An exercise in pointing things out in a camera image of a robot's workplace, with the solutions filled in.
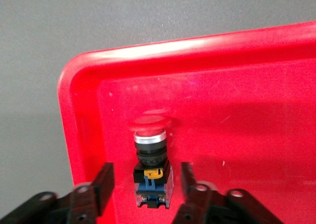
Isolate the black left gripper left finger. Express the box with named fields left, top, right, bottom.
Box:
left=0, top=162, right=116, bottom=224

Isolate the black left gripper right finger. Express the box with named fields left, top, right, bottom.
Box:
left=172, top=161, right=285, bottom=224

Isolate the red push button switch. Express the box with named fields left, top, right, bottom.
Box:
left=129, top=108, right=175, bottom=210

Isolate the red plastic tray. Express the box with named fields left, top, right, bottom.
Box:
left=56, top=20, right=316, bottom=224

